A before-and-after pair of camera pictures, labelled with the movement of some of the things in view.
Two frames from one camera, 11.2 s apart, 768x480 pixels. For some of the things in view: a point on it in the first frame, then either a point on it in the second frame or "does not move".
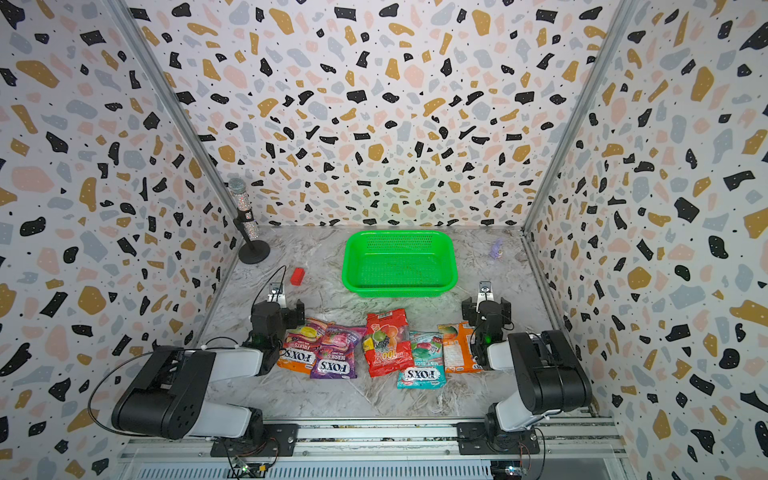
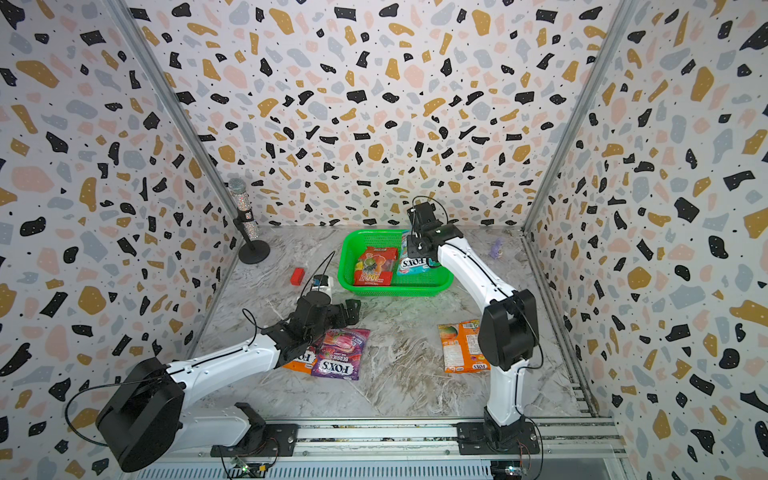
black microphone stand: [256, 251] does not move
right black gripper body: [471, 309] -> [414, 244]
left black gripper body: [287, 321] -> [334, 318]
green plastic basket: [399, 263] does not move
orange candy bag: [457, 348] does not move
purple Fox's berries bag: [335, 354] does not move
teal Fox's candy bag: [429, 366] -> [409, 265]
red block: [297, 276] does not move
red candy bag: [387, 343] -> [375, 266]
